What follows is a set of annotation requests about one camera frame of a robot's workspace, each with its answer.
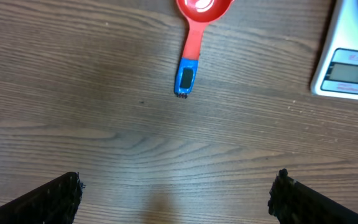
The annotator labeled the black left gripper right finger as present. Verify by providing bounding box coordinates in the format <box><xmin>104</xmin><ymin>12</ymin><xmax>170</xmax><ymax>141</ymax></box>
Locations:
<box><xmin>268</xmin><ymin>169</ymin><xmax>358</xmax><ymax>224</ymax></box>

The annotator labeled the white digital kitchen scale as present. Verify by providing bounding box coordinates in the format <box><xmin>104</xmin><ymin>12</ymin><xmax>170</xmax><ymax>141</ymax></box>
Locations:
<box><xmin>310</xmin><ymin>0</ymin><xmax>358</xmax><ymax>100</ymax></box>

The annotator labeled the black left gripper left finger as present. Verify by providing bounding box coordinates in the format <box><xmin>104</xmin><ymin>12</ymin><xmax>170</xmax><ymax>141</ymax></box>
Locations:
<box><xmin>0</xmin><ymin>172</ymin><xmax>85</xmax><ymax>224</ymax></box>

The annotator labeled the red scoop blue handle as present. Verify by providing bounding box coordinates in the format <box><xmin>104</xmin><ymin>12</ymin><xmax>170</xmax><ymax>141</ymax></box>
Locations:
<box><xmin>174</xmin><ymin>0</ymin><xmax>234</xmax><ymax>98</ymax></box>

